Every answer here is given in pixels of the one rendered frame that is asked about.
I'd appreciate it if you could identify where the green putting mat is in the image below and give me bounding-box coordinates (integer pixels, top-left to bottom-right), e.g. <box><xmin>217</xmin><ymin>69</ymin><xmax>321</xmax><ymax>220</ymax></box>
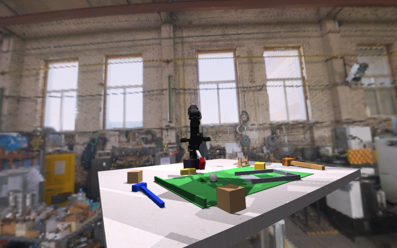
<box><xmin>154</xmin><ymin>166</ymin><xmax>294</xmax><ymax>209</ymax></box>

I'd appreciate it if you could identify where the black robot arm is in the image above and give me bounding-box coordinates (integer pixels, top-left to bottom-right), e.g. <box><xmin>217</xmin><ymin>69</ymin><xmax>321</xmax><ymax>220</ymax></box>
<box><xmin>188</xmin><ymin>105</ymin><xmax>203</xmax><ymax>159</ymax></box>

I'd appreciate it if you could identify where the white ball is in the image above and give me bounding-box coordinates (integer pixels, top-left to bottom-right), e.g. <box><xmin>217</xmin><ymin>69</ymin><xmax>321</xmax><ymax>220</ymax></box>
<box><xmin>209</xmin><ymin>173</ymin><xmax>217</xmax><ymax>182</ymax></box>

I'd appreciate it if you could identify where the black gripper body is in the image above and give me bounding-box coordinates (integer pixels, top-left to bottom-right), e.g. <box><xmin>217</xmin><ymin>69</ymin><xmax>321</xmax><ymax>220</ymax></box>
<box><xmin>180</xmin><ymin>128</ymin><xmax>211</xmax><ymax>143</ymax></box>

